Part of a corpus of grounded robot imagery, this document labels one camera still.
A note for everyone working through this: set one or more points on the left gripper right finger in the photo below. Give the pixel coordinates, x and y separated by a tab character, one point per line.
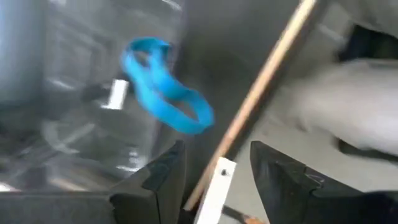
295	193

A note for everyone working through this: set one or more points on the blue rubber band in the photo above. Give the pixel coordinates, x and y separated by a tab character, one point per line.
161	90

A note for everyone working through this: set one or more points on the clear plastic bin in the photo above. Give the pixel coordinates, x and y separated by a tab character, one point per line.
62	124

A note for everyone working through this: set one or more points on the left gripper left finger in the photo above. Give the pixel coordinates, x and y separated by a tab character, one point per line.
149	199

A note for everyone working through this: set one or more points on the white metal bracket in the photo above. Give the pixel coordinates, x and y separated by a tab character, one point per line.
214	193

